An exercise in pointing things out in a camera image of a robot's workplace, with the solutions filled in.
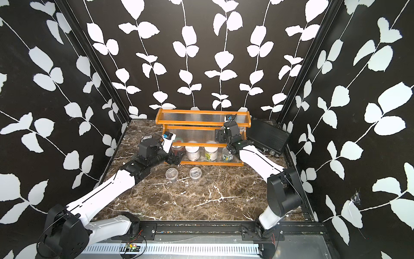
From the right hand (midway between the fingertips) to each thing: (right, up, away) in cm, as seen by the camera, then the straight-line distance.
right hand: (221, 127), depth 88 cm
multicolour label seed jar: (+3, -17, +5) cm, 18 cm away
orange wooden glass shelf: (-18, -1, +29) cm, 34 cm away
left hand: (-22, -9, -9) cm, 26 cm away
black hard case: (+34, -5, +24) cm, 42 cm away
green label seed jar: (-6, -15, +4) cm, 17 cm away
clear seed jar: (-27, -26, -2) cm, 38 cm away
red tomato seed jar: (-24, -14, +4) cm, 28 cm away
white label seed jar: (-16, -14, +2) cm, 22 cm away
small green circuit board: (-41, -55, -18) cm, 71 cm away
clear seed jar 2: (-15, -25, 0) cm, 29 cm away
